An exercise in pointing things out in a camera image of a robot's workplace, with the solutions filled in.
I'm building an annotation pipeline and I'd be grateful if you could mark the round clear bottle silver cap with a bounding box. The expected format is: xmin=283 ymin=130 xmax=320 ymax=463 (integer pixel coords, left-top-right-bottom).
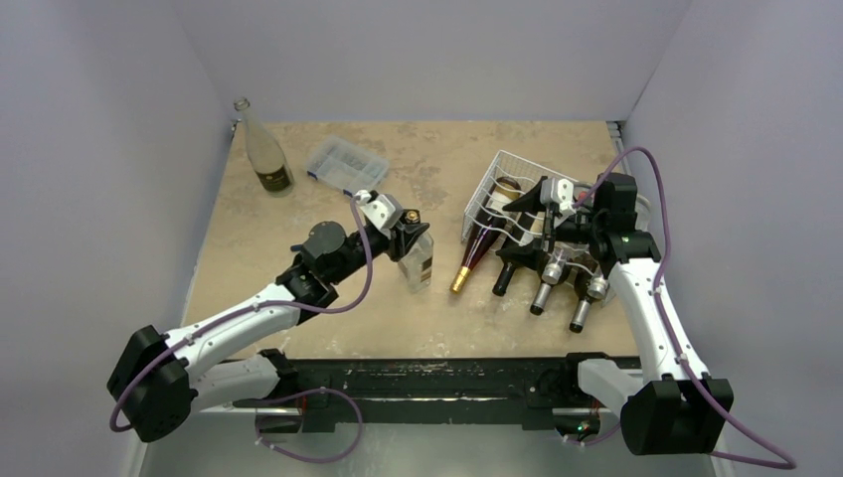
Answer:
xmin=530 ymin=250 xmax=571 ymax=316

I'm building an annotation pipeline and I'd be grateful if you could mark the square bottle gold black cap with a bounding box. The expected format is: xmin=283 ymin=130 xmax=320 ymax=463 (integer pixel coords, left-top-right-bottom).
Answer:
xmin=399 ymin=209 xmax=433 ymax=293

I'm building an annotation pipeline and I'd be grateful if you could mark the tall clear glass bottle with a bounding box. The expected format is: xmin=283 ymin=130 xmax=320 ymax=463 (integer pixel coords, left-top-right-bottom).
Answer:
xmin=233 ymin=97 xmax=294 ymax=196

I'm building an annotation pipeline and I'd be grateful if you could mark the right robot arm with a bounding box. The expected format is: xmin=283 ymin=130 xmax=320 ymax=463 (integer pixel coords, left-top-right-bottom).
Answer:
xmin=503 ymin=173 xmax=734 ymax=455

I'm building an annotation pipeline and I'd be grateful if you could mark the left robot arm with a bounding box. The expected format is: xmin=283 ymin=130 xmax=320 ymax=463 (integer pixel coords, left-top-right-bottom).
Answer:
xmin=106 ymin=219 xmax=430 ymax=442

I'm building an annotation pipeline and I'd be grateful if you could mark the amber bottle gold foil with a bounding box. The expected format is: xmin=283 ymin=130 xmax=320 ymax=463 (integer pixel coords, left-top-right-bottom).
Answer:
xmin=450 ymin=176 xmax=521 ymax=293

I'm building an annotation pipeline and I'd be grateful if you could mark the dark bottle black cap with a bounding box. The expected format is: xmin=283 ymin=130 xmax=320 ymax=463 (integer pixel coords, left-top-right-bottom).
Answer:
xmin=492 ymin=260 xmax=523 ymax=297

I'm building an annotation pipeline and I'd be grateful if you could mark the clear plastic compartment box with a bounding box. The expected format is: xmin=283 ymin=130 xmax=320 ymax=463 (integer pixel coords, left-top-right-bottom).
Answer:
xmin=306 ymin=136 xmax=390 ymax=197

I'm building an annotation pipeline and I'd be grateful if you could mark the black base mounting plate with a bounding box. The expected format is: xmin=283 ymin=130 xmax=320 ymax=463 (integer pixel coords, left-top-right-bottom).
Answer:
xmin=231 ymin=353 xmax=607 ymax=433

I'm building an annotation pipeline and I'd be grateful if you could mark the white wire wine rack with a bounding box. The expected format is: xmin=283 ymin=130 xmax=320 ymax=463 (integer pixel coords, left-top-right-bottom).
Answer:
xmin=460 ymin=149 xmax=653 ymax=311

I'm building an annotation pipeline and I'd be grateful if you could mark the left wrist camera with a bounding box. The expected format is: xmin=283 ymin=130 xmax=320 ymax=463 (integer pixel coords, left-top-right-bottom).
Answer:
xmin=352 ymin=190 xmax=405 ymax=234

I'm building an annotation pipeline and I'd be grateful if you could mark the aluminium frame rail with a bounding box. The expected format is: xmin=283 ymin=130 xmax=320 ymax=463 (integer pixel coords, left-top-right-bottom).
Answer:
xmin=606 ymin=121 xmax=632 ymax=175

